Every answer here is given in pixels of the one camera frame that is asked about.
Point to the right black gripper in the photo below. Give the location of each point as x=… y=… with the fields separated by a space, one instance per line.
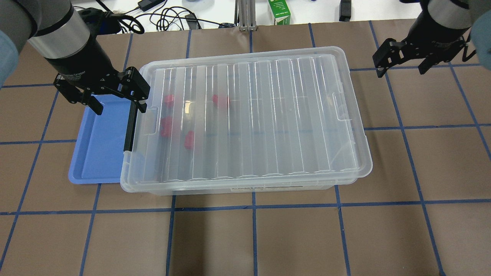
x=440 y=37

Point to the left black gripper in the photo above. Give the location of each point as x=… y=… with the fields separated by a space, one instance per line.
x=81 y=64

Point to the red block from tray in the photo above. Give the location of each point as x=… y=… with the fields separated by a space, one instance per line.
x=189 y=140

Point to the clear plastic box lid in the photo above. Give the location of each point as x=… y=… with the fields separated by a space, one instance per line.
x=293 y=116

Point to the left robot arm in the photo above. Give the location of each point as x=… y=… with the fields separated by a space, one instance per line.
x=61 y=36

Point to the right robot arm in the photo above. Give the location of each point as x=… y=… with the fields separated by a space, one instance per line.
x=459 y=14

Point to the red block in box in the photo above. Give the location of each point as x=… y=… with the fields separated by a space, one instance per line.
x=169 y=100
x=221 y=101
x=166 y=127

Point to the clear plastic storage box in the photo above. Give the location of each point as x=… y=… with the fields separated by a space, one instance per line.
x=227 y=186

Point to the blue plastic tray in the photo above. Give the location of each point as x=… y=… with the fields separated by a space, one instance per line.
x=99 y=149

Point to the black power adapter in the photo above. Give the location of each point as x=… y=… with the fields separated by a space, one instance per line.
x=145 y=5

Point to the green white carton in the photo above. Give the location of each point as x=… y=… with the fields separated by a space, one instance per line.
x=279 y=12

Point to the black box latch handle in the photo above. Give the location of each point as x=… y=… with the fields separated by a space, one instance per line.
x=130 y=131

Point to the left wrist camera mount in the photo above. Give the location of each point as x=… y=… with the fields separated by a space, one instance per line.
x=99 y=22

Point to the aluminium frame post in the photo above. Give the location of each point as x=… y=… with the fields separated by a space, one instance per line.
x=245 y=15

